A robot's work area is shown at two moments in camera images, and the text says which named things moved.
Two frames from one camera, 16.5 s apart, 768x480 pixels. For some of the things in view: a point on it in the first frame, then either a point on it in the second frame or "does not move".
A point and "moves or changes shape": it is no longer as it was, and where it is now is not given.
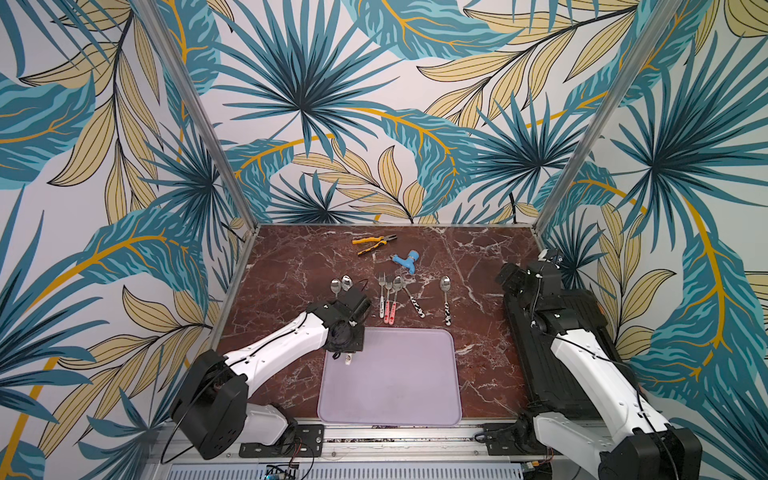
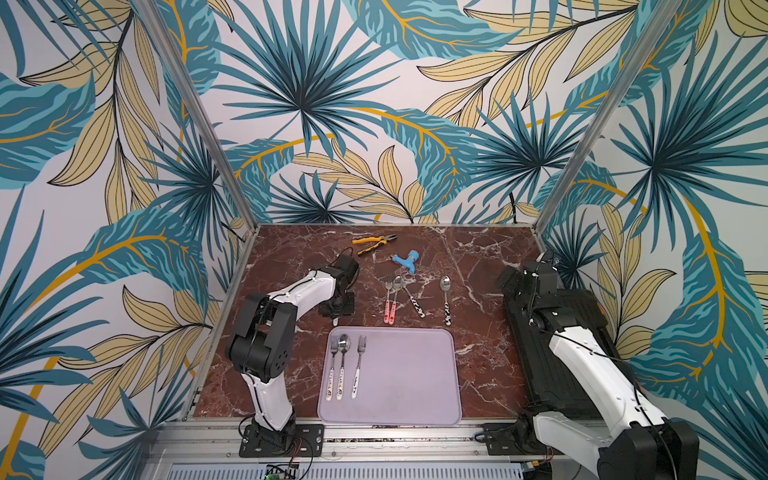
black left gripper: x=357 y=344 -> x=347 y=310
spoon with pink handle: x=397 y=285 does not move
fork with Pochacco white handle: x=382 y=281 -> x=361 y=345
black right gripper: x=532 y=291 does not move
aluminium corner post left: x=202 y=113 does not move
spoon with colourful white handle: x=335 y=285 moves or changes shape
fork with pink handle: x=387 y=310 does not move
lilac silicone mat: x=402 y=377 does not move
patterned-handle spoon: x=414 y=301 does not move
